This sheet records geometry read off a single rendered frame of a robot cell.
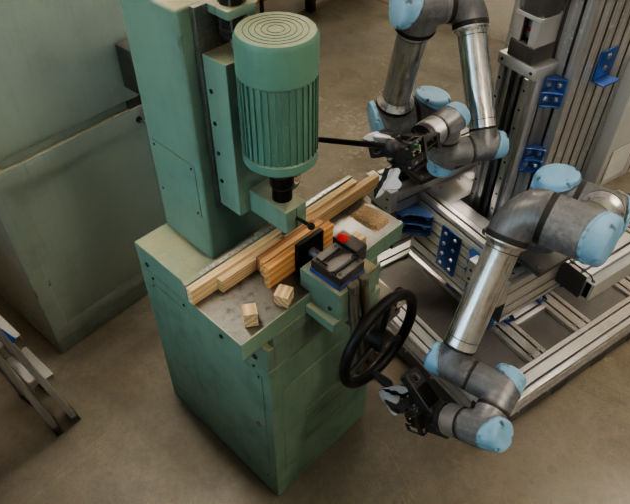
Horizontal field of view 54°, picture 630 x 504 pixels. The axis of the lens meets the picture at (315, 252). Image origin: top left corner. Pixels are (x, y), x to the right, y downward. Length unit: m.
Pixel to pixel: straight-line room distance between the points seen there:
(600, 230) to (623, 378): 1.48
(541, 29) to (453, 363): 0.89
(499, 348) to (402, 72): 1.09
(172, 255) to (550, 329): 1.44
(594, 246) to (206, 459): 1.53
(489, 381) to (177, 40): 1.00
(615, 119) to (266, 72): 1.21
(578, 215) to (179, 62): 0.90
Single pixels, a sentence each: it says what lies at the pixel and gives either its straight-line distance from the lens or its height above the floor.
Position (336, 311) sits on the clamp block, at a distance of 1.52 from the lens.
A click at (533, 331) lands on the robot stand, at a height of 0.21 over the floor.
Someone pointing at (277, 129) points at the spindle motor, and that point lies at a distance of 1.34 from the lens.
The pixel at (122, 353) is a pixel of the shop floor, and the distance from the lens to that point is 2.67.
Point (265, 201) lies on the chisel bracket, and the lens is 1.56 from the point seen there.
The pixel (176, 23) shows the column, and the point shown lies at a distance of 1.40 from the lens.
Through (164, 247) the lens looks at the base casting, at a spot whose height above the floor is 0.80.
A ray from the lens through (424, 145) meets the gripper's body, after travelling 1.52.
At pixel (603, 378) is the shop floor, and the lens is 2.74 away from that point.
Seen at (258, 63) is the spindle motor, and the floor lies 1.47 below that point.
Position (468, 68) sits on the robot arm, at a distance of 1.76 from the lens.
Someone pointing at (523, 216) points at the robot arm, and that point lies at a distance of 1.37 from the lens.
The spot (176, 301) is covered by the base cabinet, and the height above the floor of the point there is 0.67.
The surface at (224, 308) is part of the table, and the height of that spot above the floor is 0.90.
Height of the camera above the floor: 2.06
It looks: 44 degrees down
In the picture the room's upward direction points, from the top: 1 degrees clockwise
